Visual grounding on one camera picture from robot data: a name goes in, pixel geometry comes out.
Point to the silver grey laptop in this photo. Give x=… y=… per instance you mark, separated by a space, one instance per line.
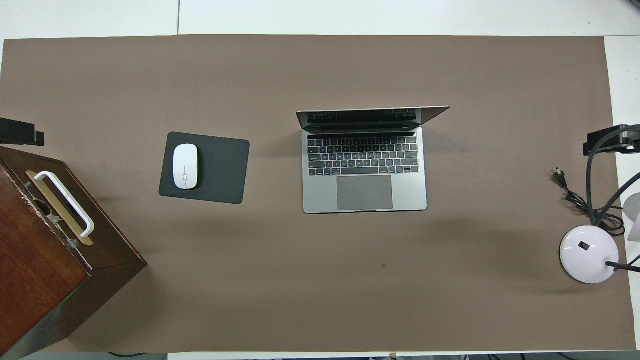
x=365 y=192

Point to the black mouse pad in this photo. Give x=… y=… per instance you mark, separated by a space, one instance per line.
x=222 y=170

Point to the brown wooden cabinet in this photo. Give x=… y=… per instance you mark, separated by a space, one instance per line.
x=45 y=280

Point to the white computer mouse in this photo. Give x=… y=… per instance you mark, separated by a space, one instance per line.
x=185 y=166

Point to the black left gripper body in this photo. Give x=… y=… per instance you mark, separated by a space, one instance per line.
x=15 y=131

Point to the white desk lamp base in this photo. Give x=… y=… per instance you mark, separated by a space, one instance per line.
x=587 y=257

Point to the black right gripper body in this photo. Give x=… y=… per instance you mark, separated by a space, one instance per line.
x=632 y=140

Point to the brown paper table mat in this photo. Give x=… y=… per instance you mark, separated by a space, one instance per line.
x=320 y=65

